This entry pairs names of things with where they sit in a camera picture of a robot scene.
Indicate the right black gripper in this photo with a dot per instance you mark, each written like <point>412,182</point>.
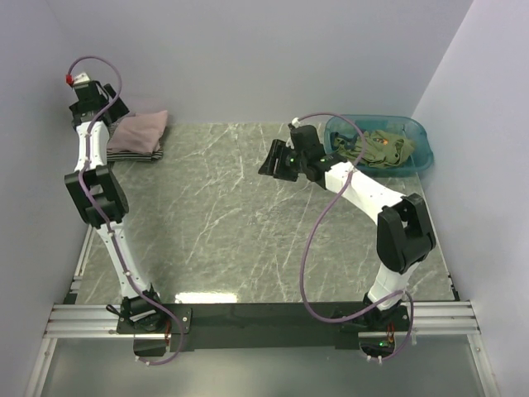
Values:
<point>278,150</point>

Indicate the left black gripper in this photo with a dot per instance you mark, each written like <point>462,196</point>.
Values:
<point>118,109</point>

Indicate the pink tank top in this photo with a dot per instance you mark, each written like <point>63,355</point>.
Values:
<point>139,134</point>

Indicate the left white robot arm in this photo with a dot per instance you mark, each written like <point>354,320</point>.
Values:
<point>102,204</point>

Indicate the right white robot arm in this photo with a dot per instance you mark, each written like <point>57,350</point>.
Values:
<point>404,233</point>

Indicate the striped folded tank top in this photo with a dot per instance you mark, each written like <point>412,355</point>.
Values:
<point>116,156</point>

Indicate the olive green tank top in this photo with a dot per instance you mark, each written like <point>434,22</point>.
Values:
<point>381,150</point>

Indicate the teal plastic basket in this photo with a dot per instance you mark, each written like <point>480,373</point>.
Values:
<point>420,160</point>

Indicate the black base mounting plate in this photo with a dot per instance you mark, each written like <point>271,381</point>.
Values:
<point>232,326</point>

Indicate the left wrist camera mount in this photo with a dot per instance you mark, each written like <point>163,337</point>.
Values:
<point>72,80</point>

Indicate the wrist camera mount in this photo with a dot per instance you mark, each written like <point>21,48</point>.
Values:
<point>72,80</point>
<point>295,123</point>

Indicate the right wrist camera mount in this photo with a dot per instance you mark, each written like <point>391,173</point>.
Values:
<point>295,123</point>

